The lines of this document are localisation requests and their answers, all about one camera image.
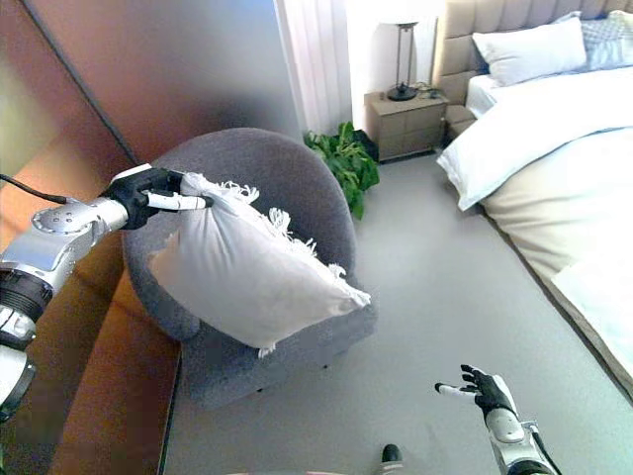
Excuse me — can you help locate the dark table lamp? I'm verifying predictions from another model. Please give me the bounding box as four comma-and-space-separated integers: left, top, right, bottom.
378, 20, 421, 103

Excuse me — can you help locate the white bed sheet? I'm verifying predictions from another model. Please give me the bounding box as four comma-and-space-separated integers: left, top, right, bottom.
550, 254, 633, 381

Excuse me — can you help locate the brown wooden desk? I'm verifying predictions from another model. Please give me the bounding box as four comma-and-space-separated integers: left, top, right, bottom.
0, 157, 183, 475

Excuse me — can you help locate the white curtain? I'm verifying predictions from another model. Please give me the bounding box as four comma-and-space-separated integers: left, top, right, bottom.
275, 0, 354, 138

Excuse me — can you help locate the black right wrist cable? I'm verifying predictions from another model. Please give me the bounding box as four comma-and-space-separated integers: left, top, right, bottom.
531, 424, 565, 475

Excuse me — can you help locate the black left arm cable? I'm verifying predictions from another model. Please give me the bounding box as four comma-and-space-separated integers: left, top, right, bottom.
0, 173, 68, 205

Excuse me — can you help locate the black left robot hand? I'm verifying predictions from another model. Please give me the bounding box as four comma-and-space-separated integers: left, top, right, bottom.
106, 163, 216, 232

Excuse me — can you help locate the white tasselled pillow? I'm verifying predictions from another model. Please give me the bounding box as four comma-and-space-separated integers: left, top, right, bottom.
146, 171, 372, 360

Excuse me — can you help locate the blue patterned bed pillow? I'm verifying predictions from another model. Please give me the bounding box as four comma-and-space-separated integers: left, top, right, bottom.
579, 9, 633, 73

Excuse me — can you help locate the green potted plant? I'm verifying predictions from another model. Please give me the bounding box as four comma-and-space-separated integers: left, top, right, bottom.
302, 121, 381, 222

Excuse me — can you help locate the white duvet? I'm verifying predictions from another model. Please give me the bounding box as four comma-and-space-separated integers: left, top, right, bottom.
435, 66, 633, 213

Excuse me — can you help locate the beige padded headboard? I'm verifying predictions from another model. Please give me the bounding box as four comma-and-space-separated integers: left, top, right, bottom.
430, 0, 633, 125

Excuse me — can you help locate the silver right robot leg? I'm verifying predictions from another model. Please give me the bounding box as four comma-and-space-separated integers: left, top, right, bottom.
381, 443, 405, 475

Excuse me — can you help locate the beige nightstand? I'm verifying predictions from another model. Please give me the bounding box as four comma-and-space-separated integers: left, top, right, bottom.
364, 90, 450, 163

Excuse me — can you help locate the white bed pillow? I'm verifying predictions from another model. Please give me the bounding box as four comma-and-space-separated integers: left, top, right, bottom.
472, 17, 588, 88

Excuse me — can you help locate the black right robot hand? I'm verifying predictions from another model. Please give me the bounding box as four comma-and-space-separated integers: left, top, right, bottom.
434, 364, 518, 415

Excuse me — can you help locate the grey fabric sofa chair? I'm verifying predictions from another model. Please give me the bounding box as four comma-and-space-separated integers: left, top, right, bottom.
122, 127, 380, 411

